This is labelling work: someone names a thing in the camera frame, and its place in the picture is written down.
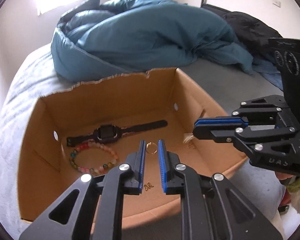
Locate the small gold earring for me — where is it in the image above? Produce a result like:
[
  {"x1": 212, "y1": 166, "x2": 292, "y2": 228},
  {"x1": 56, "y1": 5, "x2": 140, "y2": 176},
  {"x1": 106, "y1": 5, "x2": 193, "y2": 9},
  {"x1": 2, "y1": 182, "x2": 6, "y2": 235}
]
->
[{"x1": 143, "y1": 183, "x2": 154, "y2": 191}]

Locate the multicolour bead bracelet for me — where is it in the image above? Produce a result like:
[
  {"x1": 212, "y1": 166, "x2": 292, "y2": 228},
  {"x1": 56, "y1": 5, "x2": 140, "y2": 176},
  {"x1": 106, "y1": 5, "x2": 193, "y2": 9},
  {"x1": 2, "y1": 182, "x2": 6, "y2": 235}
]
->
[{"x1": 69, "y1": 141, "x2": 120, "y2": 175}]

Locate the black smart watch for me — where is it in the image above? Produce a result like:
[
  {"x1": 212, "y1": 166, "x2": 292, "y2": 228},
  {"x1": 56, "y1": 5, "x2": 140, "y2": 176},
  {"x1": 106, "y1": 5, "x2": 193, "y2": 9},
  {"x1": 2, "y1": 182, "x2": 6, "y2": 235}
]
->
[{"x1": 66, "y1": 120, "x2": 168, "y2": 147}]

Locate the person's right hand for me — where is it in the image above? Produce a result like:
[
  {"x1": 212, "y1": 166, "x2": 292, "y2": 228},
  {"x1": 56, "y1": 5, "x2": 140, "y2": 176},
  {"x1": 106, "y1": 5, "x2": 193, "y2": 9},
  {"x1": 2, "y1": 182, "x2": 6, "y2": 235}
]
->
[{"x1": 276, "y1": 171, "x2": 294, "y2": 207}]

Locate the green knit sleeve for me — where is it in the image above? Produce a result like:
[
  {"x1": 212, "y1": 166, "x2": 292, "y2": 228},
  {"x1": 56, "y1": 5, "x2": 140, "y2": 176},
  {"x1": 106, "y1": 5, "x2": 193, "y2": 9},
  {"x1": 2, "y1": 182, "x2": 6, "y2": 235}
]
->
[{"x1": 286, "y1": 177, "x2": 300, "y2": 193}]

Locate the brown cardboard box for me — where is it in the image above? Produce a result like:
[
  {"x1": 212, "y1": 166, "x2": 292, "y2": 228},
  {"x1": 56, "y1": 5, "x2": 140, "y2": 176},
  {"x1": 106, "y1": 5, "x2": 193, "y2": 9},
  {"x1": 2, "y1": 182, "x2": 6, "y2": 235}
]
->
[{"x1": 17, "y1": 68, "x2": 245, "y2": 228}]

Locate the black clothing pile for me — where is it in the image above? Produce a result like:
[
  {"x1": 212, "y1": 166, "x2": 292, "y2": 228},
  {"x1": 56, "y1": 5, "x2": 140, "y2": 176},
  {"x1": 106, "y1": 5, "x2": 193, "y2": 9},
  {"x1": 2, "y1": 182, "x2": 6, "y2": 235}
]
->
[{"x1": 201, "y1": 4, "x2": 282, "y2": 55}]

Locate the grey bed blanket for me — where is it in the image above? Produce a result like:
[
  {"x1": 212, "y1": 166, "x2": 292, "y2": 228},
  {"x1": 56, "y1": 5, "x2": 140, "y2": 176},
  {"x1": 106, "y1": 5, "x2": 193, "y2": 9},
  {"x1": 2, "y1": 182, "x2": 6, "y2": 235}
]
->
[{"x1": 0, "y1": 44, "x2": 285, "y2": 239}]

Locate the teal duvet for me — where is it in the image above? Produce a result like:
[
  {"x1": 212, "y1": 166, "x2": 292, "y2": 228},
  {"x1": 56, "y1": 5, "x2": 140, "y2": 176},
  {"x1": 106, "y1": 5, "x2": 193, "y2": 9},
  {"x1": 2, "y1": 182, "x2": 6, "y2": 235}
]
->
[{"x1": 51, "y1": 0, "x2": 282, "y2": 88}]

